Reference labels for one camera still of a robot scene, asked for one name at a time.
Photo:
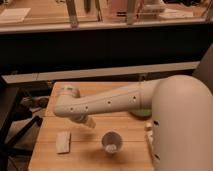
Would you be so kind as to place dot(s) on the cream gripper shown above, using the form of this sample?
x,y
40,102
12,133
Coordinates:
x,y
89,122

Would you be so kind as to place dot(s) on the white sponge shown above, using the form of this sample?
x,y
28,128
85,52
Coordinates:
x,y
63,142

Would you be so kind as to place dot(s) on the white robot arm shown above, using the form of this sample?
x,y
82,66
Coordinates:
x,y
182,117

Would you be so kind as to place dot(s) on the white ceramic cup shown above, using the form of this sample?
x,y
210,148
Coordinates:
x,y
111,142

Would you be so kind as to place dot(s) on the green bowl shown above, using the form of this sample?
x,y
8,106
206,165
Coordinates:
x,y
141,112

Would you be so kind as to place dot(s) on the white tube bottle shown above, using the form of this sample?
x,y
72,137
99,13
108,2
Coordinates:
x,y
149,137

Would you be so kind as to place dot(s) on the dark chair at left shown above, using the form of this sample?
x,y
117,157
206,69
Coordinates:
x,y
11,110

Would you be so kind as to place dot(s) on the white paper sheet background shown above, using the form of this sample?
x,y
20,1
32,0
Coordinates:
x,y
14,15

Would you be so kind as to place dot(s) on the metal post left background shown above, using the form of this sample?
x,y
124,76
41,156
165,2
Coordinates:
x,y
72,13

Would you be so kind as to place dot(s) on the metal post background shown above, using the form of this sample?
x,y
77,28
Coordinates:
x,y
72,13
130,11

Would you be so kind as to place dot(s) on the metal post right background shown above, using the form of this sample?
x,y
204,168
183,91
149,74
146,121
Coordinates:
x,y
130,11

